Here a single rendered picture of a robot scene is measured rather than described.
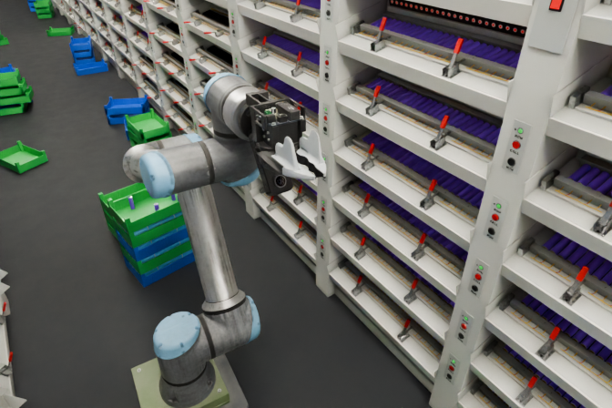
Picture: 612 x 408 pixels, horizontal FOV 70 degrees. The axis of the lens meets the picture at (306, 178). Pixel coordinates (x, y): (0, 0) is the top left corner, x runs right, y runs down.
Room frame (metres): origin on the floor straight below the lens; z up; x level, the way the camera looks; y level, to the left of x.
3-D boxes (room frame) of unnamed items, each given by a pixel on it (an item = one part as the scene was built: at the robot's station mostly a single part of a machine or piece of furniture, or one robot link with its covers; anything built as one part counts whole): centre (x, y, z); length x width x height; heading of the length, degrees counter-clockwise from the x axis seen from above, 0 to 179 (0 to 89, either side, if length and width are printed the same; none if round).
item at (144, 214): (1.63, 0.71, 0.36); 0.30 x 0.20 x 0.08; 133
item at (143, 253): (1.63, 0.71, 0.20); 0.30 x 0.20 x 0.08; 133
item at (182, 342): (0.93, 0.41, 0.29); 0.17 x 0.15 x 0.18; 120
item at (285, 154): (0.56, 0.02, 1.21); 0.09 x 0.03 x 0.06; 27
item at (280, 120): (0.66, 0.06, 1.21); 0.12 x 0.08 x 0.09; 30
